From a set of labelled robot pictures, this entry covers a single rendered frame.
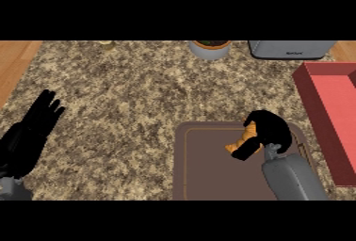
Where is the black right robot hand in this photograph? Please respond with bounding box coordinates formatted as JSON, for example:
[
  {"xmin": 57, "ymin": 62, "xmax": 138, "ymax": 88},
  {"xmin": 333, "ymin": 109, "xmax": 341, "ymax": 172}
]
[{"xmin": 228, "ymin": 109, "xmax": 295, "ymax": 162}]

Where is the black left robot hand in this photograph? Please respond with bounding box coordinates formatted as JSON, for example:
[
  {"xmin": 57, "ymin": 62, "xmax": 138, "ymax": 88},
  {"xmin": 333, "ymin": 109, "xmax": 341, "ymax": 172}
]
[{"xmin": 0, "ymin": 88, "xmax": 66, "ymax": 181}]

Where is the golden brown croissant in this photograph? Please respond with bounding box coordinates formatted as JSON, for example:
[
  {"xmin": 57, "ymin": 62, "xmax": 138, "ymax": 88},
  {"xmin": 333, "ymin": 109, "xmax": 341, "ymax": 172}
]
[{"xmin": 224, "ymin": 118, "xmax": 264, "ymax": 155}]

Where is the red cardboard box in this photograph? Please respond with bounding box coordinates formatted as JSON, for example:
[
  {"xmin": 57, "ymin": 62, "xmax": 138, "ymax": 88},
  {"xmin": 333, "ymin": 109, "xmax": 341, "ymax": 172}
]
[{"xmin": 292, "ymin": 61, "xmax": 356, "ymax": 188}]

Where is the brown rectangular tray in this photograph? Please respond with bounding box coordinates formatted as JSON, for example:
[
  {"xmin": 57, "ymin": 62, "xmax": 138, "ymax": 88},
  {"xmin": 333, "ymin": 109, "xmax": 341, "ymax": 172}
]
[{"xmin": 171, "ymin": 120, "xmax": 313, "ymax": 201}]

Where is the grey appliance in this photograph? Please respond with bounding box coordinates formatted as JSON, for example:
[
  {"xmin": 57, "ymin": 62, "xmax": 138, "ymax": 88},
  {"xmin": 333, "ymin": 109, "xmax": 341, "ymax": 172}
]
[{"xmin": 246, "ymin": 40, "xmax": 338, "ymax": 61}]

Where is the grey plant pot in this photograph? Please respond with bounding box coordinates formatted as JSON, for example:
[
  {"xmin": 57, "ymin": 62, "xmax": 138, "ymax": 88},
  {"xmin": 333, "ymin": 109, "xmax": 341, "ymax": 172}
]
[{"xmin": 187, "ymin": 40, "xmax": 231, "ymax": 61}]

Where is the small pale yellow object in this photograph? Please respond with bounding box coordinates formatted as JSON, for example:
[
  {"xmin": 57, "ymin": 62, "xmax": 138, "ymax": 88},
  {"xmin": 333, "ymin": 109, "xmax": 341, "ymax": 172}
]
[{"xmin": 97, "ymin": 40, "xmax": 116, "ymax": 51}]

